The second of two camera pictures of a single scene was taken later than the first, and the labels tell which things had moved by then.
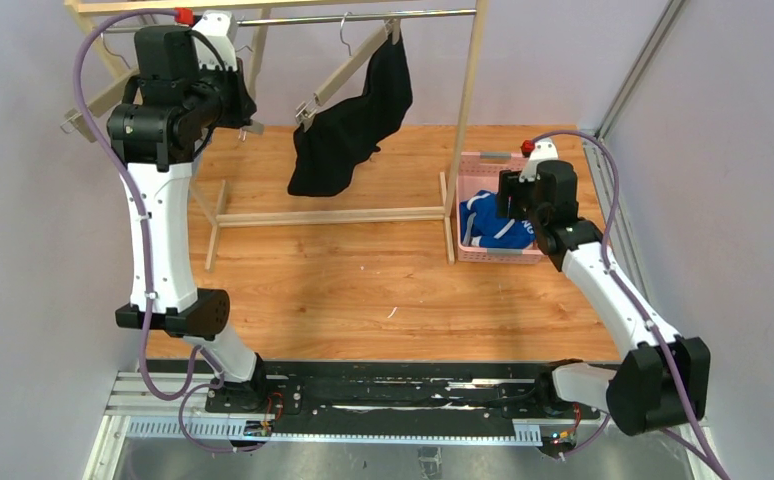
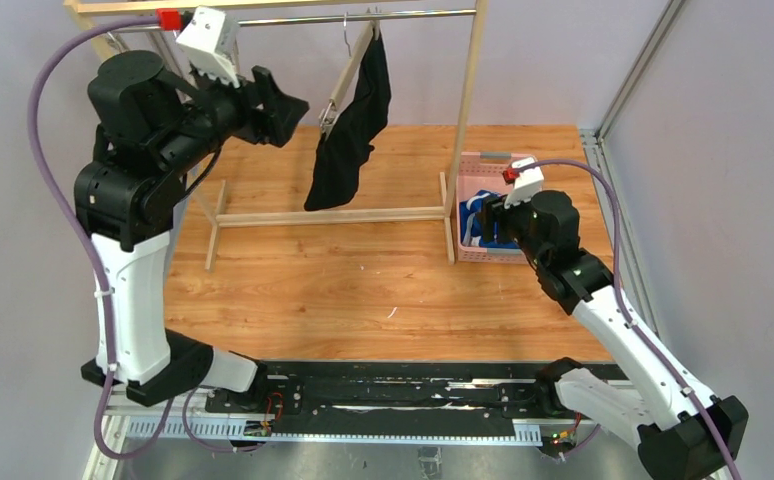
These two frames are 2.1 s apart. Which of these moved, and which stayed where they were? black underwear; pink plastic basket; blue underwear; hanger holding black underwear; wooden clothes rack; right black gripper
Moved: right black gripper; black underwear; hanger holding black underwear
Stayed: blue underwear; pink plastic basket; wooden clothes rack
